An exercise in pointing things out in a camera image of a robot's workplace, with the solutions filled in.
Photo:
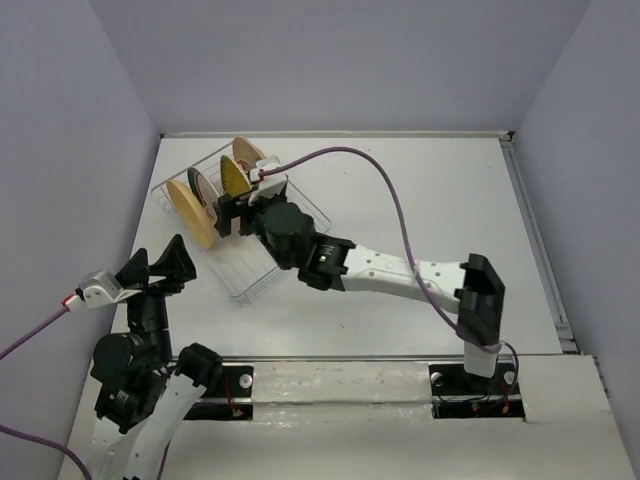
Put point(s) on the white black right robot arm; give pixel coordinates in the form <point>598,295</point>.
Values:
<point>470,293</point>

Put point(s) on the white wire dish rack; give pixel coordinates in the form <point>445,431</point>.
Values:
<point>240,262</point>

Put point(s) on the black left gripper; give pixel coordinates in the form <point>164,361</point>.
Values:
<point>176,260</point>

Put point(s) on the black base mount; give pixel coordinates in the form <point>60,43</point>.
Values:
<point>457,394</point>
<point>230,399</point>

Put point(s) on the green yellow bamboo tray plate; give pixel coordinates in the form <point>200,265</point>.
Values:
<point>233,177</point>

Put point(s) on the beige bird oval plate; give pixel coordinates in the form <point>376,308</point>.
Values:
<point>246,154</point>

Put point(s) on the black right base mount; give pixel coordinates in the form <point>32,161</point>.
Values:
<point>457,394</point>

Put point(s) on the white plate green red rim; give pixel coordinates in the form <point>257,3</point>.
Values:
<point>205,192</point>

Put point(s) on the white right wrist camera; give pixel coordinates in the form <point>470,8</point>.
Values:
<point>266,180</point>

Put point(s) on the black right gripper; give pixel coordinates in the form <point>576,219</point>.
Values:
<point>227,209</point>

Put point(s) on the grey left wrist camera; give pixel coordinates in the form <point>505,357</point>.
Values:
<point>97,290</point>

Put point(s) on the plain beige round plate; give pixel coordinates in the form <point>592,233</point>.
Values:
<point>192,213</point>

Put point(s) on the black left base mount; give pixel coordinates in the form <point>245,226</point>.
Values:
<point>230,399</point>

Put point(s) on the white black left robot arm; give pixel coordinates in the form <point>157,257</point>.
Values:
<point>145,389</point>

